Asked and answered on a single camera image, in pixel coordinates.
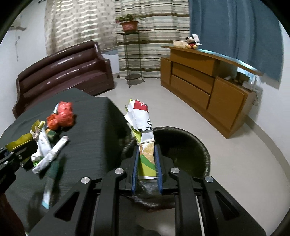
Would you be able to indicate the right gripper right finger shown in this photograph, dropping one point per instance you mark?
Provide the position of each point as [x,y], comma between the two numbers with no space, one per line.
[202,206]

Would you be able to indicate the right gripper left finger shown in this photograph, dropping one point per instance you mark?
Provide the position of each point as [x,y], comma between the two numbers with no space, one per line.
[91,207]

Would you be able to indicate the black trash bin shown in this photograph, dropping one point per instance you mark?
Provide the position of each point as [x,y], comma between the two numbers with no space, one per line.
[187,153]

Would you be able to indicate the yellow green snack wrapper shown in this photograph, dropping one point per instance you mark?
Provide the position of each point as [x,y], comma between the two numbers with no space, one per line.
[25,138]

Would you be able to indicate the white printed wrapper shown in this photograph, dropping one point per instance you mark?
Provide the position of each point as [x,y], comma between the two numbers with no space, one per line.
[43,145]

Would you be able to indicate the white rolled paper tube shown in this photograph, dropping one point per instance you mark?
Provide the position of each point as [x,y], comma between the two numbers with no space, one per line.
[51,155]

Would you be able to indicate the light blue toothpaste tube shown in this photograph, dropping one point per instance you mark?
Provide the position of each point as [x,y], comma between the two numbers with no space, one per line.
[52,174]

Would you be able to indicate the small orange crumpled bag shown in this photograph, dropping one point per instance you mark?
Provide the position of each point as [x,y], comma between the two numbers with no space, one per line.
[52,122]

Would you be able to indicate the dark grey table cloth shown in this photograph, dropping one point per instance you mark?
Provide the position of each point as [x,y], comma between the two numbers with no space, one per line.
[95,145]

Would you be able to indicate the large red crumpled bag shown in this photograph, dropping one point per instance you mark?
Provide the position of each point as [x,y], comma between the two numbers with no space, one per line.
[65,116]

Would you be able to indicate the dark brown leather sofa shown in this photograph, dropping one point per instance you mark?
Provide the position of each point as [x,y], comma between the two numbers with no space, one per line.
[81,66]

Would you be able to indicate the wooden TV cabinet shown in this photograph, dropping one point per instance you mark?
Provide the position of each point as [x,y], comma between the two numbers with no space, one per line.
[206,81]

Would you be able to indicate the white router on cabinet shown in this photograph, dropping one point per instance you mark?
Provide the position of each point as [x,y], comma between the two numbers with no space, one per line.
[250,83]

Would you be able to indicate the patterned sheer curtain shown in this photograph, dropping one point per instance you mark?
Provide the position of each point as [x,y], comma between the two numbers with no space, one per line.
[69,23]

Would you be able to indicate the Mickey Mouse plush toy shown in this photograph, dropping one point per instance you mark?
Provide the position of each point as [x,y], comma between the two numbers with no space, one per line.
[191,44]

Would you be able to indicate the beige tissue box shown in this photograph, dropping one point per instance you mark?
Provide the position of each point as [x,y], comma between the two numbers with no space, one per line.
[178,43]

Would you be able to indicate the black metal plant stand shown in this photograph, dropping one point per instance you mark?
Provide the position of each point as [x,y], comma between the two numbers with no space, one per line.
[133,57]

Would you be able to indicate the terracotta potted plant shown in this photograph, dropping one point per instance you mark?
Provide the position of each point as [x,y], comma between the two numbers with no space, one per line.
[129,22]

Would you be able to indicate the blue curtain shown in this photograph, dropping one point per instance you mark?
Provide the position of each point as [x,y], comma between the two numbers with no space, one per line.
[245,30]

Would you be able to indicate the striped beige curtain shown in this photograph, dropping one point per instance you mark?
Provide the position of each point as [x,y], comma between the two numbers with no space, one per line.
[164,22]

